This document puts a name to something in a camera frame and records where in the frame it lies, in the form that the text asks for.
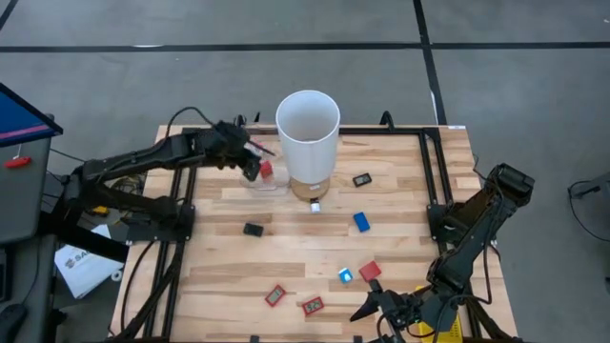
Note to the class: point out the black rounded object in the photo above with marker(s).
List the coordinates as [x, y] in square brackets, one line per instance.
[12, 321]

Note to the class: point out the red tray, left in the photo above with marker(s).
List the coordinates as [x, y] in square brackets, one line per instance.
[275, 295]

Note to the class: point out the blue white USB charger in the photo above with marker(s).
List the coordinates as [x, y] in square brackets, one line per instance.
[345, 275]

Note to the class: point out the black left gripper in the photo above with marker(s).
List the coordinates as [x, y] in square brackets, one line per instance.
[226, 143]

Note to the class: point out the blue rectangular block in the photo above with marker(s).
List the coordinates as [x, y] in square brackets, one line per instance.
[361, 222]

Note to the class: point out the small red wall charger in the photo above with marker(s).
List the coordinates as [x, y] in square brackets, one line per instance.
[266, 169]

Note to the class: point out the black table clamp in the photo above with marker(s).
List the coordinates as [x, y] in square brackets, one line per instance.
[255, 339]
[357, 339]
[257, 117]
[241, 120]
[388, 119]

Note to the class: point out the black aluminium table frame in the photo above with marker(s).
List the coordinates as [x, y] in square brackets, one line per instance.
[425, 162]

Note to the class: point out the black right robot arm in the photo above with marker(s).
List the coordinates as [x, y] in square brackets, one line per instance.
[472, 224]

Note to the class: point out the grey cart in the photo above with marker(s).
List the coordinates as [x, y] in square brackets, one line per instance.
[24, 200]

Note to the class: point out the white paper sheet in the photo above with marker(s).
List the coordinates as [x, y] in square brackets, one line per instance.
[86, 269]

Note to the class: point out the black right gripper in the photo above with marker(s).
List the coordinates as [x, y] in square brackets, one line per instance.
[400, 307]

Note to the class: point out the white shade wooden base lamp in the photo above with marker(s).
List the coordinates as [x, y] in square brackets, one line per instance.
[307, 143]

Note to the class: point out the blue screen monitor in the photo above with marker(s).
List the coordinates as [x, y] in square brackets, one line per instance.
[19, 119]

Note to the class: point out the yellow connector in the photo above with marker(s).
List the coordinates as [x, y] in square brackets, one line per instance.
[100, 210]

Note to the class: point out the black digital clock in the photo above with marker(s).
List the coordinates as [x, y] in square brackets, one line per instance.
[362, 179]

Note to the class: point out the clear plastic bin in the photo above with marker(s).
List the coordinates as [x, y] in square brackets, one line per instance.
[271, 185]

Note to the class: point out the small white USB charger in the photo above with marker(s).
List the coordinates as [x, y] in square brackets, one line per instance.
[315, 207]

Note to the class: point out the large red USB charger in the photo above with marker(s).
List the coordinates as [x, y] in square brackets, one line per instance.
[370, 271]

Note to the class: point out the black rectangular device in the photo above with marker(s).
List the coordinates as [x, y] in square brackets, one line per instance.
[253, 229]

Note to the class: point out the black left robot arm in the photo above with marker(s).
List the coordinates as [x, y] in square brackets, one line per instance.
[143, 157]

